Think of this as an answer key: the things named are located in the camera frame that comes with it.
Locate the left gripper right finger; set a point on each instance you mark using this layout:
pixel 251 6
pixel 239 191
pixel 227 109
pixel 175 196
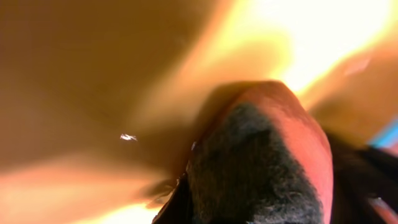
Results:
pixel 365 184

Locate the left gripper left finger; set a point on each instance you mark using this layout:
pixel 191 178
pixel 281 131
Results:
pixel 179 208

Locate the green and red sponge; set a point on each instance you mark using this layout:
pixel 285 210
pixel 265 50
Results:
pixel 266 160

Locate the yellow-green plate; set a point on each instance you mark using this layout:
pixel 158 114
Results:
pixel 102 102

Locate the teal plastic tray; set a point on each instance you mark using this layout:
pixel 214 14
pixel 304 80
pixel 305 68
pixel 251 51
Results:
pixel 387 137

